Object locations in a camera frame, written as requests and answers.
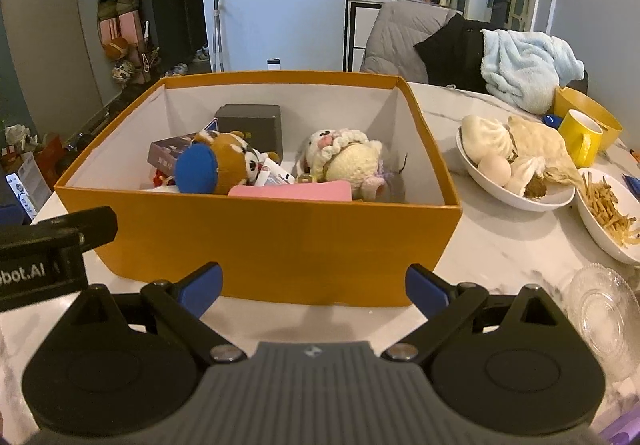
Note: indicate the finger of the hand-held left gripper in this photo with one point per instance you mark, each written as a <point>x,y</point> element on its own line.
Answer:
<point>90,225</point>

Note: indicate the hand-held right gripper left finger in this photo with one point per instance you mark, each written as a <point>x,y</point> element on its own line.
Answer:
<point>200,287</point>

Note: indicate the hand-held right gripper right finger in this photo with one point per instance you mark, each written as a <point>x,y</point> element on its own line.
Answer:
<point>425,290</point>

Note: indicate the orange cardboard box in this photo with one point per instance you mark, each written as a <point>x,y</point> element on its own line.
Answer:
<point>275,245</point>

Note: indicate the dark illustrated card box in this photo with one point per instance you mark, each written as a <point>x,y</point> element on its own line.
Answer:
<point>167,152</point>

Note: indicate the red panda plush toy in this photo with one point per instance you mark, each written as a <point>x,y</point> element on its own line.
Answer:
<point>230,160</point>

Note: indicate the pink case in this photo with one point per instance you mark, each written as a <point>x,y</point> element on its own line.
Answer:
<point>290,191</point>

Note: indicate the floral lotion tube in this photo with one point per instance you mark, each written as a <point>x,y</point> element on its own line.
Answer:
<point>272,175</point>

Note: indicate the white crochet bear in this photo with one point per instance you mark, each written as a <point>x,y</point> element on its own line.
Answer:
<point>350,165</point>

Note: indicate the gold box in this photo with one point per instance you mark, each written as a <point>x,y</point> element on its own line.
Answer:
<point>305,179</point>

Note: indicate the dark grey box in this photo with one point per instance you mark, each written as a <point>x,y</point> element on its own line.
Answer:
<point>250,125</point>

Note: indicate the white printed cardboard box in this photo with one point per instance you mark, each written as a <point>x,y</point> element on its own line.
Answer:
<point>27,185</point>

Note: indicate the brown cardboard box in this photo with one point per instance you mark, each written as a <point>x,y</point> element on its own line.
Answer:
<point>50,155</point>

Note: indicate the white ceramic bowl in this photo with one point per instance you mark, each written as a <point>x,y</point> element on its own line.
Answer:
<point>600,240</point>
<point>500,200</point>

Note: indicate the boiled egg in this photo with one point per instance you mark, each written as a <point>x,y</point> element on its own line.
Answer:
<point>495,172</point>

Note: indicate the small steamed bun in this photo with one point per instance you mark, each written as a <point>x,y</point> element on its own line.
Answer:
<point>522,175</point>

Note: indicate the soccer ball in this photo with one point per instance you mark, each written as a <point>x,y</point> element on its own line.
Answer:
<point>122,71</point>

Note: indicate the large steamed bun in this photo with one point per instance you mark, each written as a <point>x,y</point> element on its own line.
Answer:
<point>485,137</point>

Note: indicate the white purple sneakers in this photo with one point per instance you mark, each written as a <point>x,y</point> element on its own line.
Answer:
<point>176,70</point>

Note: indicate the basketball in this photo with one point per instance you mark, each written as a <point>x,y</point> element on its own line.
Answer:
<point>116,48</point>

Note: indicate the clear glass plate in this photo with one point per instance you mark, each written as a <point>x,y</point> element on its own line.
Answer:
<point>605,320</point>

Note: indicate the pink suitcase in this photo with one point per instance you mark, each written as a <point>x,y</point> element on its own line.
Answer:
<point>115,30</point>

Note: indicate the pile of potato strips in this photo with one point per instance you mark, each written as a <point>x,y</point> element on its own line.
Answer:
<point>610,212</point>

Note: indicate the white green sneakers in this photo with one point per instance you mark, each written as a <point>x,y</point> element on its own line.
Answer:
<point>201,54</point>

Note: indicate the blue bowl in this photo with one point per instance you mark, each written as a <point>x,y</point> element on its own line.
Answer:
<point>552,121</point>

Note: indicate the yellow mug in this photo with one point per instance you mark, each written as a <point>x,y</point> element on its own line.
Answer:
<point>577,140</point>

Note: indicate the black cabinet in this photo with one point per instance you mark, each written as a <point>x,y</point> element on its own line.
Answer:
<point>172,25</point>

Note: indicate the black garment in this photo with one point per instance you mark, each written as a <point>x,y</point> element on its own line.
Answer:
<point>455,55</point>

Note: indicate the light blue fleece blanket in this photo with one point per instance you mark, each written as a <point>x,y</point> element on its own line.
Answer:
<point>530,70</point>

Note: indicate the yellow bowl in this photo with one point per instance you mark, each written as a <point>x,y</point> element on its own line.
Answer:
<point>580,100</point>

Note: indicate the orange pen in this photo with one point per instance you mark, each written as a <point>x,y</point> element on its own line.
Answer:
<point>635,155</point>

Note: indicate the grey padded jacket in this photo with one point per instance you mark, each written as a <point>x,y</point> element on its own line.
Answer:
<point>395,40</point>

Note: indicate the white vanity cabinet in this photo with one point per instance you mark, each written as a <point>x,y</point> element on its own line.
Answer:
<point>357,30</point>

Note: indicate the wall outlet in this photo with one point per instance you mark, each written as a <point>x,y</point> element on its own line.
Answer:
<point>273,63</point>

